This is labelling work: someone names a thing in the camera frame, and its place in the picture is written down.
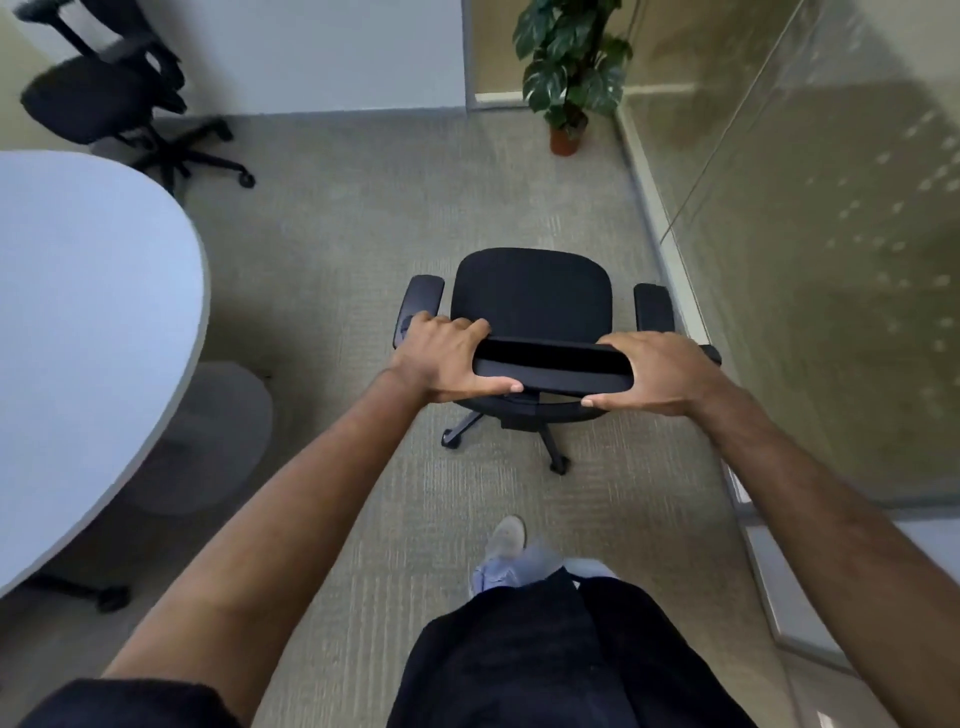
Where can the person's right hand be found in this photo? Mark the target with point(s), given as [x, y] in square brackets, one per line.
[671, 375]

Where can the person's left hand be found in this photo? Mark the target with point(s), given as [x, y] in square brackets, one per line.
[435, 360]

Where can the person's left thumb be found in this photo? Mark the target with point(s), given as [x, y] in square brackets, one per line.
[491, 388]

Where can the person's right thumb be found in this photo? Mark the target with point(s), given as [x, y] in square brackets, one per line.
[611, 402]

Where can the black office chair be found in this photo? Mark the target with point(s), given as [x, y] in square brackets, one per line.
[532, 292]
[90, 97]

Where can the person's right forearm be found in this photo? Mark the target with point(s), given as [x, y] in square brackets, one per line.
[840, 540]

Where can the person's left forearm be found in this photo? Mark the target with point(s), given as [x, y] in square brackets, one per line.
[300, 517]

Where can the light grey left shoe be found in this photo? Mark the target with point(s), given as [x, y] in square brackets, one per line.
[501, 551]

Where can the light grey shoe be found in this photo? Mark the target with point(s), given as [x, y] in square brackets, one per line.
[592, 568]
[501, 551]

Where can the light grey right shoe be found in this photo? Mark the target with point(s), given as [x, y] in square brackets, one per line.
[592, 568]

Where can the terracotta plant pot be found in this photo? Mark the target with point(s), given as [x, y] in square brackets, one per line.
[566, 141]

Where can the black trousers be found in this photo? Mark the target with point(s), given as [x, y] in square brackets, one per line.
[555, 660]

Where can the green leafy plant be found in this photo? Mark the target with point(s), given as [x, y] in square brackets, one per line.
[574, 60]

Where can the black table foot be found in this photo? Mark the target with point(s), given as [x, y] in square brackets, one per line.
[90, 592]

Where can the black shirt sleeve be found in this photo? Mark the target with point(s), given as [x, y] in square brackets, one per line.
[127, 705]

